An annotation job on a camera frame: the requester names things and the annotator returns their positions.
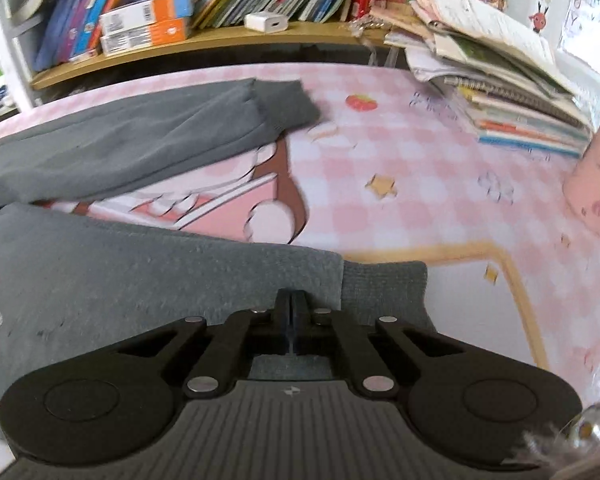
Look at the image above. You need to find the white charger plug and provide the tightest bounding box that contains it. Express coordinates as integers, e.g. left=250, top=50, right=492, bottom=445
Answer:
left=244, top=12, right=289, bottom=34

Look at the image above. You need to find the stack of notebooks and papers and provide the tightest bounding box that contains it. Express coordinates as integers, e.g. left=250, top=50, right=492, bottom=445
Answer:
left=370, top=0, right=597, bottom=159

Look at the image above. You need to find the fluffy charm with clear bead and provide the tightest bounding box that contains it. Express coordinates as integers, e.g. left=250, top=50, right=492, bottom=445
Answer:
left=510, top=401, right=600, bottom=480

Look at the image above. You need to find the grey sweatshirt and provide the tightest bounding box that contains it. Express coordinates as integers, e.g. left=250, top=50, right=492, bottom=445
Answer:
left=0, top=79, right=437, bottom=441

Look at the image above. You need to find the pink floral box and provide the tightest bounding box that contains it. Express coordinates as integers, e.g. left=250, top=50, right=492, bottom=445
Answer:
left=562, top=110, right=600, bottom=237

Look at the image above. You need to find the pink checkered printed table mat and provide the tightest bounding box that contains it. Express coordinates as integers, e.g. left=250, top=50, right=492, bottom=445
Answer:
left=0, top=62, right=600, bottom=411

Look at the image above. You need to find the metal key bunch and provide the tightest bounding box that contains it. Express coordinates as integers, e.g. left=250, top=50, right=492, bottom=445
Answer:
left=347, top=14, right=387, bottom=42

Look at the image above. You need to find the red cartoon wall sticker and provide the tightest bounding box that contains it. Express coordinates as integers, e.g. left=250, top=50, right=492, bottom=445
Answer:
left=527, top=0, right=556, bottom=34

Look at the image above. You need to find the wooden shelf board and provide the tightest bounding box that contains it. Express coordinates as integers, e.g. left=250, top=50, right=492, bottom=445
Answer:
left=30, top=14, right=411, bottom=92

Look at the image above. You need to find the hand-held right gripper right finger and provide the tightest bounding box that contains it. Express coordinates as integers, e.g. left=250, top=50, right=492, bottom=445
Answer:
left=292, top=289, right=469, bottom=401

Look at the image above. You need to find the white shelf frame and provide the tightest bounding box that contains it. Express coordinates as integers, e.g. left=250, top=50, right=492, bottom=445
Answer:
left=0, top=0, right=81, bottom=111

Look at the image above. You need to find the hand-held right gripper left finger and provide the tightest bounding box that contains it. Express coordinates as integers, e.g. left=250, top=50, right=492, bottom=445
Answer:
left=115, top=289, right=292, bottom=401

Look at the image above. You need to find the orange and white box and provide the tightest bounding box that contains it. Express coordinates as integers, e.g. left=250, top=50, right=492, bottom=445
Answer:
left=99, top=0, right=195, bottom=37
left=100, top=17, right=191, bottom=59

